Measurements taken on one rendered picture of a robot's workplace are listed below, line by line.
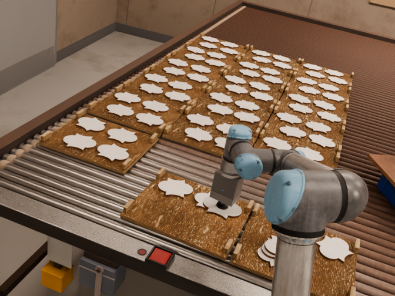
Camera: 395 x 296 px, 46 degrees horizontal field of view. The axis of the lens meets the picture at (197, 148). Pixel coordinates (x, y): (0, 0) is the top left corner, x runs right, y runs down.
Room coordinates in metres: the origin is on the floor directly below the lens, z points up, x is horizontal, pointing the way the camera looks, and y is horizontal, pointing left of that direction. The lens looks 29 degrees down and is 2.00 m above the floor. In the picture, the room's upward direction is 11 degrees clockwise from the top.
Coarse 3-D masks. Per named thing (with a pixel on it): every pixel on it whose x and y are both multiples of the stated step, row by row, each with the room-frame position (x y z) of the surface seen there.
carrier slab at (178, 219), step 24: (144, 192) 1.45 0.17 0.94; (192, 192) 1.52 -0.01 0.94; (120, 216) 1.30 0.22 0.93; (144, 216) 1.31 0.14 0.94; (168, 216) 1.34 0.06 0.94; (192, 216) 1.36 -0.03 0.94; (216, 216) 1.39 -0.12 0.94; (240, 216) 1.42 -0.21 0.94; (192, 240) 1.23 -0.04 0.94; (216, 240) 1.26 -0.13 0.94
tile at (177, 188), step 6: (168, 180) 1.55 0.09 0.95; (174, 180) 1.56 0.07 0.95; (162, 186) 1.50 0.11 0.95; (168, 186) 1.51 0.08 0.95; (174, 186) 1.52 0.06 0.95; (180, 186) 1.53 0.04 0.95; (186, 186) 1.53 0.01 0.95; (168, 192) 1.47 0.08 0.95; (174, 192) 1.48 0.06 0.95; (180, 192) 1.49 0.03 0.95; (186, 192) 1.49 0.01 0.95
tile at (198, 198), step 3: (195, 195) 1.49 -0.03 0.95; (198, 195) 1.49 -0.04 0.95; (201, 195) 1.49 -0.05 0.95; (204, 195) 1.50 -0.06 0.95; (207, 195) 1.50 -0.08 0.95; (195, 198) 1.47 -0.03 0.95; (198, 198) 1.47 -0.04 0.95; (201, 198) 1.47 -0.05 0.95; (198, 201) 1.45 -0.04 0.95; (201, 201) 1.45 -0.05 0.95; (198, 204) 1.43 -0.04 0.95; (201, 204) 1.43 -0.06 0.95; (201, 207) 1.42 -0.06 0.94; (204, 207) 1.42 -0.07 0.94
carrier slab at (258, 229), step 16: (256, 224) 1.39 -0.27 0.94; (240, 240) 1.28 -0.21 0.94; (256, 240) 1.30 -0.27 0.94; (320, 240) 1.37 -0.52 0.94; (240, 256) 1.20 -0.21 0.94; (256, 256) 1.21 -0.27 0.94; (320, 256) 1.28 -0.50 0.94; (352, 256) 1.31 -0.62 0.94; (256, 272) 1.14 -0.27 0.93; (272, 272) 1.15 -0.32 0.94; (320, 272) 1.20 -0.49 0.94; (336, 272) 1.21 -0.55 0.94; (352, 272) 1.23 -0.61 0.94; (320, 288) 1.12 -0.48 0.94; (336, 288) 1.13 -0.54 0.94
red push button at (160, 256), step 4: (156, 248) 1.16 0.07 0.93; (156, 252) 1.15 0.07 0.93; (160, 252) 1.15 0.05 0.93; (164, 252) 1.15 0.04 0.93; (152, 256) 1.13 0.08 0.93; (156, 256) 1.13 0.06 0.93; (160, 256) 1.13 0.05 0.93; (164, 256) 1.14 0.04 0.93; (168, 256) 1.14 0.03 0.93; (156, 260) 1.11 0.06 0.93; (160, 260) 1.11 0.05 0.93; (164, 260) 1.12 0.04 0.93; (168, 260) 1.12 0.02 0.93
